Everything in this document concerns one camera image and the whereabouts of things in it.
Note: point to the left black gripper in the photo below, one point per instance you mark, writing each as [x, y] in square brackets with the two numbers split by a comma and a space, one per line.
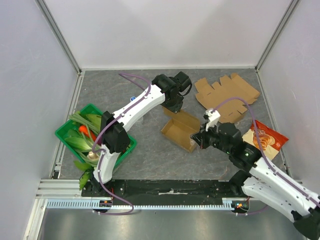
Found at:
[176, 108]

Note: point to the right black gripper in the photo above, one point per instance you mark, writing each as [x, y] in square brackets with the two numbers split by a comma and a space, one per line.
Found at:
[202, 139]

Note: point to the brown cardboard box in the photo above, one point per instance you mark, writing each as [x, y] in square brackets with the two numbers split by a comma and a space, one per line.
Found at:
[180, 127]

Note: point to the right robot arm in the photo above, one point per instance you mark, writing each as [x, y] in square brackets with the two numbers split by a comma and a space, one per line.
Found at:
[259, 178]

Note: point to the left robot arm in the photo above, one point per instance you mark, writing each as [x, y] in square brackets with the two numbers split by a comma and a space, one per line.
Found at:
[113, 138]

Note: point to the red snack bag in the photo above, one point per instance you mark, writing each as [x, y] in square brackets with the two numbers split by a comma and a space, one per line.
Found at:
[280, 139]

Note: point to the beige cassava chips bag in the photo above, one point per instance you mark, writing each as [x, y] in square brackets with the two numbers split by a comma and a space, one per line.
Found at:
[266, 142]

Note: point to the orange carrot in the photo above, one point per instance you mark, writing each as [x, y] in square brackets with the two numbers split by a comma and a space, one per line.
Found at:
[87, 132]

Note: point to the white mushroom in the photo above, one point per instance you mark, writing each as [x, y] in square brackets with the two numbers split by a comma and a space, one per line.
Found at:
[92, 156]

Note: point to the green long beans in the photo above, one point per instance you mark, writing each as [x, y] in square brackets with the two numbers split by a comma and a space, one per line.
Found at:
[80, 143]

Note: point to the green leafy vegetable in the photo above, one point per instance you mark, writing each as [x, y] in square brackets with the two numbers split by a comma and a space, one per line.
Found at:
[86, 168]

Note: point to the green plastic basket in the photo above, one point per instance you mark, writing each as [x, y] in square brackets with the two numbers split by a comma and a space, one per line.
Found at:
[61, 132]

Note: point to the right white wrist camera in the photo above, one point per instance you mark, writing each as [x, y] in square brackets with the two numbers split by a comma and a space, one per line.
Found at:
[212, 117]

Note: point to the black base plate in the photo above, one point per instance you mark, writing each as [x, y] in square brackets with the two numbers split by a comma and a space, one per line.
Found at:
[174, 192]

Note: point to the grey cable duct rail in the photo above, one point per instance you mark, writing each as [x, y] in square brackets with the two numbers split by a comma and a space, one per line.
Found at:
[99, 205]

